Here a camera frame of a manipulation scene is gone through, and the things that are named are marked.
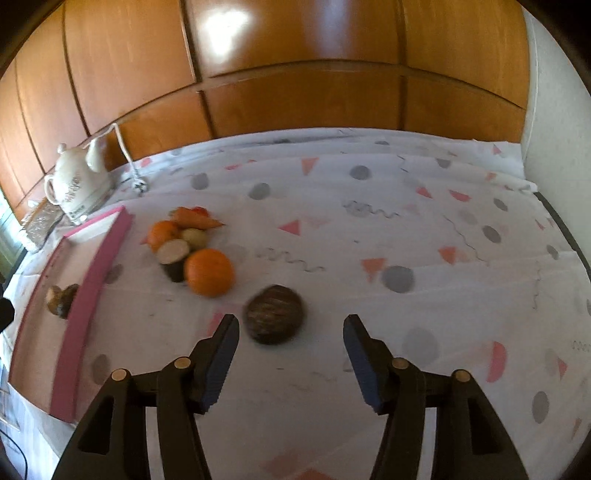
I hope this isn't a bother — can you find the dark cylinder fruit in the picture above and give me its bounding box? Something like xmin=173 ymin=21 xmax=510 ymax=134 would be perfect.
xmin=46 ymin=284 xmax=79 ymax=319
xmin=155 ymin=239 xmax=190 ymax=283

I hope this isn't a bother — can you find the orange tangerine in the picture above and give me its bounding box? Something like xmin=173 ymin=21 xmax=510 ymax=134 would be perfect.
xmin=146 ymin=220 xmax=180 ymax=253
xmin=184 ymin=248 xmax=235 ymax=298

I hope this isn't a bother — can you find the orange carrot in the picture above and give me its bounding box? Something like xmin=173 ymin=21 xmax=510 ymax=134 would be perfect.
xmin=169 ymin=207 xmax=223 ymax=230

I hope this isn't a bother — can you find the yellow-green small round fruit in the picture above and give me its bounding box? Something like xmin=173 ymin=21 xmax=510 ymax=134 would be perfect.
xmin=181 ymin=228 xmax=208 ymax=251

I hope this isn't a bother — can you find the dark brown round fruit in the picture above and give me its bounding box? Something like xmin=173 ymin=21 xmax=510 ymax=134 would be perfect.
xmin=242 ymin=285 xmax=307 ymax=345

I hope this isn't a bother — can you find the pink shallow tray box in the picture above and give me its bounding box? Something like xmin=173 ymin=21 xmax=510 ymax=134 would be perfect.
xmin=8 ymin=206 xmax=133 ymax=423

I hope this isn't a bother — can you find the silver ornate tissue box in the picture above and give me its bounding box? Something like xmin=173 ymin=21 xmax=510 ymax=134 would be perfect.
xmin=18 ymin=198 xmax=63 ymax=253

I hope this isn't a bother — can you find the white ceramic electric kettle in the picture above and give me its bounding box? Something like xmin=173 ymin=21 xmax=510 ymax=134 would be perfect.
xmin=43 ymin=137 xmax=112 ymax=225

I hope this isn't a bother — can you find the patterned white tablecloth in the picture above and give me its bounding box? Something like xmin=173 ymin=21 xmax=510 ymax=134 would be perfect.
xmin=78 ymin=130 xmax=590 ymax=479

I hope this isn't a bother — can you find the red tomato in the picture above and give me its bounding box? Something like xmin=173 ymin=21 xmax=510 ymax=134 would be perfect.
xmin=192 ymin=206 xmax=211 ymax=217

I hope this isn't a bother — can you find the wooden panel headboard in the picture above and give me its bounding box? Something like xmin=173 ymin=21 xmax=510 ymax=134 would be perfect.
xmin=1 ymin=1 xmax=530 ymax=218

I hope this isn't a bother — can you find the white kettle power cord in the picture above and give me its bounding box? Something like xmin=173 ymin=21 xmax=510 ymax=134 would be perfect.
xmin=89 ymin=122 xmax=150 ymax=197

